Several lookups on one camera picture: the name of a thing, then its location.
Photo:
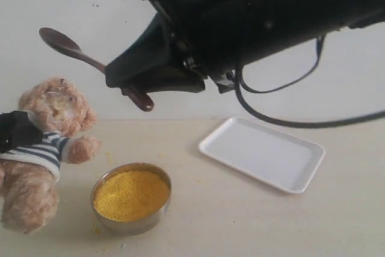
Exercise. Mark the steel bowl of yellow millet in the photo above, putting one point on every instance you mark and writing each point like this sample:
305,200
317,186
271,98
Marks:
132,199

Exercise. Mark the tan teddy bear striped sweater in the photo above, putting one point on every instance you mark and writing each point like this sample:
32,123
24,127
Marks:
29,173

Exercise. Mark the dark brown wooden spoon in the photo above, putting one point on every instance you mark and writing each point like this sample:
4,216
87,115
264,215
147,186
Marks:
66,46

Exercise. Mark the white rectangular plastic tray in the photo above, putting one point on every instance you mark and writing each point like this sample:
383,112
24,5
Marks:
278,159

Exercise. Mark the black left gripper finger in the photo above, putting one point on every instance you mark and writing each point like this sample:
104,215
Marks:
17,130

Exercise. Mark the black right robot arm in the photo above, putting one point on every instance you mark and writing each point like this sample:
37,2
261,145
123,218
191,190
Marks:
281,24

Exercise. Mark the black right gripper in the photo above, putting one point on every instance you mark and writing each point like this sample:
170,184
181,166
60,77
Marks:
187,42

